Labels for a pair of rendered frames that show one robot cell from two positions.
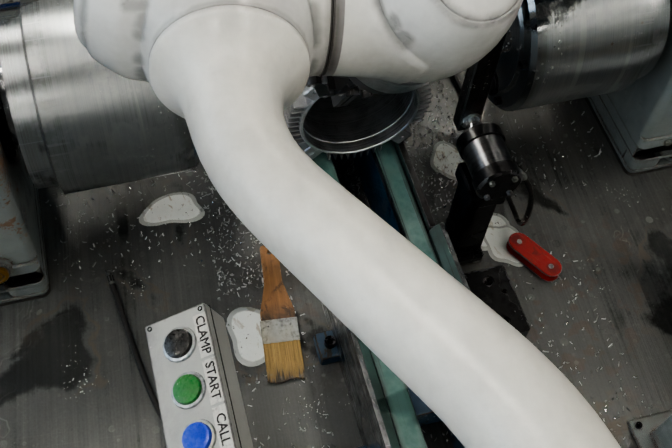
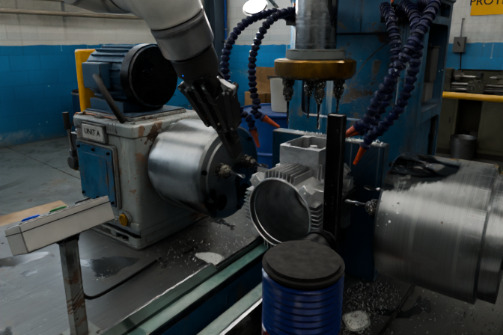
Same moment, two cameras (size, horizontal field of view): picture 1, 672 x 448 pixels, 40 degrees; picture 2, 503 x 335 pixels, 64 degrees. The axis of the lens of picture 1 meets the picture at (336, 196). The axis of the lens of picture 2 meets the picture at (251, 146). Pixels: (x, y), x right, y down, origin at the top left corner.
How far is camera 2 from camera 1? 0.90 m
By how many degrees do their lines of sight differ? 60
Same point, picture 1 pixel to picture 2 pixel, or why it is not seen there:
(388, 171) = not seen: hidden behind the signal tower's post
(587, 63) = (419, 231)
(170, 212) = (208, 257)
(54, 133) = (157, 150)
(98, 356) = (118, 274)
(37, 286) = (135, 241)
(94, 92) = (177, 140)
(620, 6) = (455, 197)
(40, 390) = (90, 270)
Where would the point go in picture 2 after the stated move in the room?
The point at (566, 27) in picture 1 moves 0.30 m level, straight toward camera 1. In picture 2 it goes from (405, 195) to (234, 214)
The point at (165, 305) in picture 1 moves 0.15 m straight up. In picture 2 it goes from (159, 278) to (156, 223)
